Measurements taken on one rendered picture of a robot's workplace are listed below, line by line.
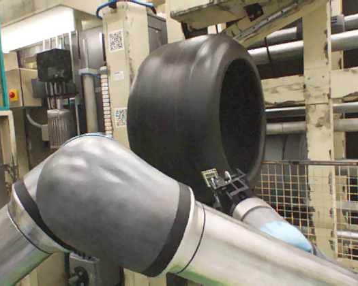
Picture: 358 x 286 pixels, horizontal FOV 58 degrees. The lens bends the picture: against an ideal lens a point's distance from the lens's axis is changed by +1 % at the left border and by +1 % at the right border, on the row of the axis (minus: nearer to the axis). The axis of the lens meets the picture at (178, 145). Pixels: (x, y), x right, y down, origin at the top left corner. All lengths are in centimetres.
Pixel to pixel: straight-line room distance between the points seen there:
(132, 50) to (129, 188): 100
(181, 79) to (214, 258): 63
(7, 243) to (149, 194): 20
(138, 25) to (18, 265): 104
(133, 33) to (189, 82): 47
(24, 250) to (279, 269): 28
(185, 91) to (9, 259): 59
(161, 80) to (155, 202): 67
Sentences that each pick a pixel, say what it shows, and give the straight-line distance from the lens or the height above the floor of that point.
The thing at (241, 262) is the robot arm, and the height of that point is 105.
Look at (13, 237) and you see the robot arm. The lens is 42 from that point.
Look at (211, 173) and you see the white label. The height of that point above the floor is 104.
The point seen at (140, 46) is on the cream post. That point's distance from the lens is 129.
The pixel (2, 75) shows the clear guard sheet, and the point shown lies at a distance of 132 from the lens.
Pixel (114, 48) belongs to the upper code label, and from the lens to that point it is 129.
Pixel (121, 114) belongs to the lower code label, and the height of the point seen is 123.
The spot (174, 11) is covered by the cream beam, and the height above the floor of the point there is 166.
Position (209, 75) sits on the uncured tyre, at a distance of 89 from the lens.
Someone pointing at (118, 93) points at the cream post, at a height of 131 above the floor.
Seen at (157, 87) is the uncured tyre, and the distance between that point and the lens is 92.
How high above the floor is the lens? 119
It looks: 4 degrees down
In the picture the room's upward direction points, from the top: 4 degrees counter-clockwise
